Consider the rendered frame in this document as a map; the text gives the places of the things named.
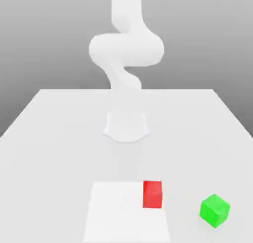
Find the small red cube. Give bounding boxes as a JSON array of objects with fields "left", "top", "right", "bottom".
[{"left": 142, "top": 180, "right": 163, "bottom": 209}]

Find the small green cube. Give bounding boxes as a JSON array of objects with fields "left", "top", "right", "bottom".
[{"left": 199, "top": 194, "right": 231, "bottom": 229}]

